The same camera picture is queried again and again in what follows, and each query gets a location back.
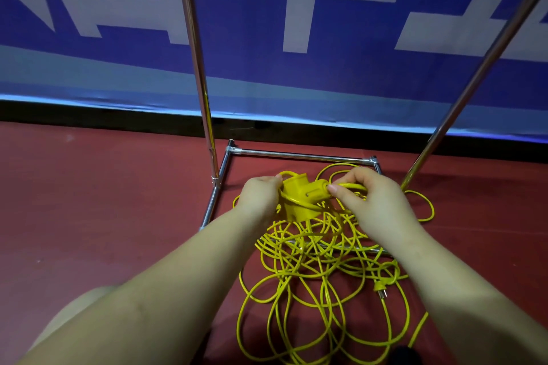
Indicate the person's left forearm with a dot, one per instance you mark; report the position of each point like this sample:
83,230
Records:
171,292

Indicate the person's right hand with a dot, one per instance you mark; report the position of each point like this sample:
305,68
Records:
381,210

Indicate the chrome metal rack frame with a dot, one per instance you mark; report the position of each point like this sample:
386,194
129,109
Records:
197,61

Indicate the blue and white banner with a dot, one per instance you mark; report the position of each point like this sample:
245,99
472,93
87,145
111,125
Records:
257,27

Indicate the yellow extension socket block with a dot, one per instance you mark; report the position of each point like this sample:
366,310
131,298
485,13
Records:
300,190

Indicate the person's right forearm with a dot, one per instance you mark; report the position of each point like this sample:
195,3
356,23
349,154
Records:
462,305

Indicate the person's left fingers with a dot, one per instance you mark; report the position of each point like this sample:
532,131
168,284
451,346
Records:
272,180

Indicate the person's right thumb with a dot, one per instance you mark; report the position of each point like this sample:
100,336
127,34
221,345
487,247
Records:
340,194

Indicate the person's leg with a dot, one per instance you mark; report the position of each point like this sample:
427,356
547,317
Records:
75,307

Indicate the person's left hand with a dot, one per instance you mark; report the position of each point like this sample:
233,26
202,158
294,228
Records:
257,198

